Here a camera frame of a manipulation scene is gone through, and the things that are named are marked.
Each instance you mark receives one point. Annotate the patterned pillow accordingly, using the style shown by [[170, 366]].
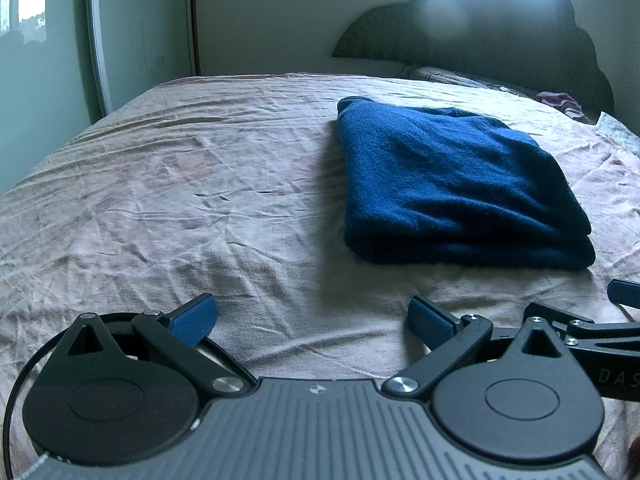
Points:
[[440, 74]]

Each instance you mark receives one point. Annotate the white printed cloth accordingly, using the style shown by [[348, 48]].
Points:
[[617, 130]]

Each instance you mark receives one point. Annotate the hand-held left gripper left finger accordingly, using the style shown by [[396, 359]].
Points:
[[195, 316]]

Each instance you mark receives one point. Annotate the grey scalloped headboard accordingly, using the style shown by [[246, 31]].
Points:
[[500, 35]]

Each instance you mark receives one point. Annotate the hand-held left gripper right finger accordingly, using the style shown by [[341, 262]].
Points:
[[430, 321]]

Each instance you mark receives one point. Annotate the purple cloth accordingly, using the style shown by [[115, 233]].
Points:
[[557, 97]]

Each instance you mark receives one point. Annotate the glass wardrobe door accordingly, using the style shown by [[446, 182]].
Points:
[[40, 85], [150, 25]]

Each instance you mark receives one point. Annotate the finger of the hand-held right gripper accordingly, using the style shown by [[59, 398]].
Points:
[[600, 332], [625, 294]]

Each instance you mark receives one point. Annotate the bed with pink sheet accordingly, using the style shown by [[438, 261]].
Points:
[[150, 185]]

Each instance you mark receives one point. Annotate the blue beaded sweater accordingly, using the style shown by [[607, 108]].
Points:
[[450, 185]]

